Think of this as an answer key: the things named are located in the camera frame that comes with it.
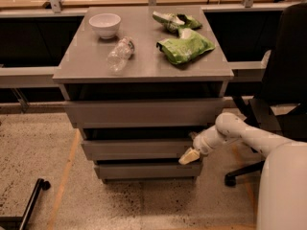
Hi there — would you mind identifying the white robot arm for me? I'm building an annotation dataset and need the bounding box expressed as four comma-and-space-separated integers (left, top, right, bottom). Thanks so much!
179, 112, 307, 230

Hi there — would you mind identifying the grey top drawer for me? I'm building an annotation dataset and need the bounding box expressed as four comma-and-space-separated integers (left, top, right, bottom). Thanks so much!
64, 98, 224, 128

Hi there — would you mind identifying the large green chip bag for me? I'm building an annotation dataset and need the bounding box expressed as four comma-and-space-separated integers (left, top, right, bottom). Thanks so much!
156, 28, 215, 65

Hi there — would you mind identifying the clear plastic bottle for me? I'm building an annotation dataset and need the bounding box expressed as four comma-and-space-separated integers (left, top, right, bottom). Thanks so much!
106, 36, 135, 73

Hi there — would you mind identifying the black wheeled stand leg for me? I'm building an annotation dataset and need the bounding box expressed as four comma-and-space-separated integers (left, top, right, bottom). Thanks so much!
0, 178, 51, 230

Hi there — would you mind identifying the small green chip bag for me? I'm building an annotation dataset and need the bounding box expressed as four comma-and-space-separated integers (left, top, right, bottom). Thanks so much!
153, 11, 202, 33

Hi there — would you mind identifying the grey drawer cabinet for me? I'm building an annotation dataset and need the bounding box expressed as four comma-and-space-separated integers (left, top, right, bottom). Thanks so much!
52, 5, 235, 184

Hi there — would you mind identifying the grey metal desk frame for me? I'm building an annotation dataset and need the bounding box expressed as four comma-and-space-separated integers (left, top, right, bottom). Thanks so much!
0, 0, 307, 114

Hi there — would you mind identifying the black office chair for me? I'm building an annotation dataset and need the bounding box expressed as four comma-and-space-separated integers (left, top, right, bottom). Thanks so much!
224, 3, 307, 188

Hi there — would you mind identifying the white ceramic bowl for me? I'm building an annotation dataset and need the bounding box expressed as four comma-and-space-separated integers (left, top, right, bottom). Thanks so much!
89, 13, 121, 39

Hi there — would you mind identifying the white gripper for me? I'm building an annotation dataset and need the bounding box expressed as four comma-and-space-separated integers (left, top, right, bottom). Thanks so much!
178, 129, 218, 165

